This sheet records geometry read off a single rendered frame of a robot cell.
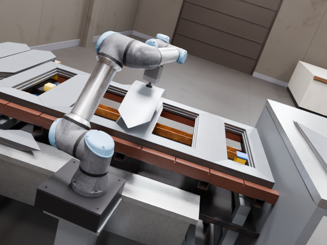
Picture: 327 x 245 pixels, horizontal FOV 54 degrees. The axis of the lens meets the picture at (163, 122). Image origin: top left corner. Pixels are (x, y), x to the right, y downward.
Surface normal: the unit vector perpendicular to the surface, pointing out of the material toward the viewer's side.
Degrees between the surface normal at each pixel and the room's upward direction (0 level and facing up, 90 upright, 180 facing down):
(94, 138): 8
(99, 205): 1
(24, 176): 90
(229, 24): 90
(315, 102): 90
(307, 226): 90
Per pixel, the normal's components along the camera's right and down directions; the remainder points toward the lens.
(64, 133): -0.15, -0.25
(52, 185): 0.28, -0.88
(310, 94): -0.24, 0.32
